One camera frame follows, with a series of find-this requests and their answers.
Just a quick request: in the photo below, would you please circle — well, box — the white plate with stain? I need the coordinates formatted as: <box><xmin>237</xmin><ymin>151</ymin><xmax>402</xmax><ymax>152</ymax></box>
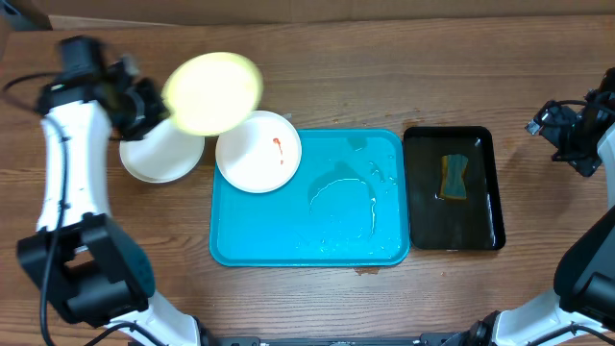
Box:
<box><xmin>119</xmin><ymin>119</ymin><xmax>206</xmax><ymax>184</ymax></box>

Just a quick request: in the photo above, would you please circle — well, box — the yellow plate with stain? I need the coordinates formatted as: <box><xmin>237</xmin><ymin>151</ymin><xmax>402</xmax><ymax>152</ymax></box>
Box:
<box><xmin>162</xmin><ymin>52</ymin><xmax>263</xmax><ymax>136</ymax></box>

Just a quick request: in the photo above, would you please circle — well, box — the green yellow sponge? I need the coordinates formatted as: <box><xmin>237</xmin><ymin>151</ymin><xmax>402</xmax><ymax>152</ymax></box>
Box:
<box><xmin>438</xmin><ymin>154</ymin><xmax>468</xmax><ymax>200</ymax></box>

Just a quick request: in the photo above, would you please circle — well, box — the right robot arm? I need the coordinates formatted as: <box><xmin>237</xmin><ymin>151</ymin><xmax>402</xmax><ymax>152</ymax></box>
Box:
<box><xmin>446</xmin><ymin>69</ymin><xmax>614</xmax><ymax>346</ymax></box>

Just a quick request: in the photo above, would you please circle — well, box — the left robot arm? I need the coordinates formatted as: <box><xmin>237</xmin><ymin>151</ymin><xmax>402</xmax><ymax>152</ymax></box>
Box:
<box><xmin>16</xmin><ymin>36</ymin><xmax>214</xmax><ymax>345</ymax></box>

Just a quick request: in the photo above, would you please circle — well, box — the black water tray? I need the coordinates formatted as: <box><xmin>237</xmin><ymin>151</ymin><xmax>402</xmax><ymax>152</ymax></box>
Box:
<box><xmin>403</xmin><ymin>126</ymin><xmax>505</xmax><ymax>251</ymax></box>

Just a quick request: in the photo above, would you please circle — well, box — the blue plastic tray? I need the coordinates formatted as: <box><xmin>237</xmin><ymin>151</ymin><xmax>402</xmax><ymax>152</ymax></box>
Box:
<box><xmin>209</xmin><ymin>129</ymin><xmax>410</xmax><ymax>267</ymax></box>

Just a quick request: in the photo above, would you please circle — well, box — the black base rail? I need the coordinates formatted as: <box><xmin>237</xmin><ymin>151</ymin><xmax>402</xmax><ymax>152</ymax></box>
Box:
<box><xmin>128</xmin><ymin>332</ymin><xmax>556</xmax><ymax>346</ymax></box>

